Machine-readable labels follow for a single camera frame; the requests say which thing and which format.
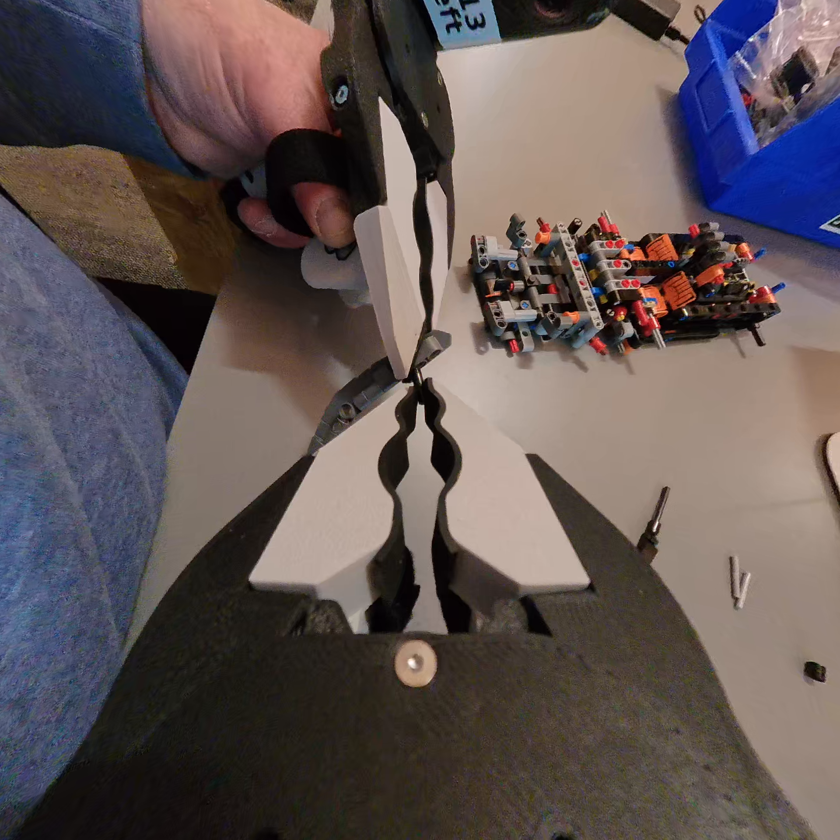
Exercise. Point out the wooden furniture panel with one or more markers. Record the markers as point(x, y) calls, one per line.
point(177, 223)

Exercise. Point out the clear bag of lego parts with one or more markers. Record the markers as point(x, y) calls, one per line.
point(787, 52)

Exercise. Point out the black lego pin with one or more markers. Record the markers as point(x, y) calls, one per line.
point(415, 376)

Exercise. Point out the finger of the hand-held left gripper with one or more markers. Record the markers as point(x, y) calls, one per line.
point(441, 262)
point(387, 282)

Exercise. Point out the person's blue clothing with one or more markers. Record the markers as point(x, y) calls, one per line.
point(65, 459)

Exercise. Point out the blue plastic storage bin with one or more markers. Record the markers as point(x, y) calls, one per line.
point(741, 164)

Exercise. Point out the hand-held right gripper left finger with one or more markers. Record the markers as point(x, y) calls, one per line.
point(315, 525)

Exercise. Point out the multicoloured lego vehicle chassis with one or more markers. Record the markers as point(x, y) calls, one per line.
point(577, 282)

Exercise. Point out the small black lego bush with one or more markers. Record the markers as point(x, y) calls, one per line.
point(815, 673)

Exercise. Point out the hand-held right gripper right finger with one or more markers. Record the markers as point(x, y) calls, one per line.
point(505, 525)

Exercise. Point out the dark tapered lego piece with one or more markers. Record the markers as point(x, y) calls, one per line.
point(661, 505)

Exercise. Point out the person's left hand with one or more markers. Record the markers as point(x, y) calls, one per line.
point(229, 79)

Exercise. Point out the white rounded mat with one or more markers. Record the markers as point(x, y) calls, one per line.
point(835, 466)

